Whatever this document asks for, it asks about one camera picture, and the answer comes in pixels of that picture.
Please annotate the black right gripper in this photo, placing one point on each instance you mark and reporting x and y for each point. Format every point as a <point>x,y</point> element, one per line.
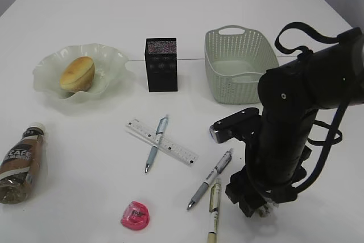
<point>268,175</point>

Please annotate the large paper scrap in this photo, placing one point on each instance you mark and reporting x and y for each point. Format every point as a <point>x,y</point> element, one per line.
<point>266,209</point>

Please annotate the pink pencil sharpener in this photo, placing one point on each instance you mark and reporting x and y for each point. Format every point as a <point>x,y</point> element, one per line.
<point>136,216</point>

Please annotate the oval golden bread roll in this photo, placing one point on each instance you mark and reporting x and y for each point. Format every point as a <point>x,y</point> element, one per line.
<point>79,75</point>

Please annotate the brown coffee drink bottle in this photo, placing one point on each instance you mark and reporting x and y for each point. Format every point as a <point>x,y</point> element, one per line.
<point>21,165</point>

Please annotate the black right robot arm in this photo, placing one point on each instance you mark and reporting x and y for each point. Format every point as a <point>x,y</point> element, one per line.
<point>288,142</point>

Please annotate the green white ballpoint pen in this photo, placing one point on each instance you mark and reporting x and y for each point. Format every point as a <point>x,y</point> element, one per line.
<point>214,210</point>

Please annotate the white grey ballpoint pen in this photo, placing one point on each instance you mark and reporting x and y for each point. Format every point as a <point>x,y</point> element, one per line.
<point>218,169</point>

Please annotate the blue grey ballpoint pen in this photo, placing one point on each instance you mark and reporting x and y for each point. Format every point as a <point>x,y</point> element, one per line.
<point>159,135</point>

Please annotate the pale green plastic basket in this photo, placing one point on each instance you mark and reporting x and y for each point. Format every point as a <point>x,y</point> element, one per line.
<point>235,60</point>

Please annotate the black mesh pen holder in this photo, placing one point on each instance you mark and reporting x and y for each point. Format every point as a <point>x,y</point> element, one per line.
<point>161,64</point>

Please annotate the wavy pale green glass plate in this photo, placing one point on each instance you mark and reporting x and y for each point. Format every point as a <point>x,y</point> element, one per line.
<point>109,64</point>

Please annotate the clear plastic ruler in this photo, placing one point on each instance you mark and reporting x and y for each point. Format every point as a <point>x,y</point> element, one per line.
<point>167,145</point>

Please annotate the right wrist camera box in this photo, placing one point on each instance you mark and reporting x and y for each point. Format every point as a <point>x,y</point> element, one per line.
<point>241,125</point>

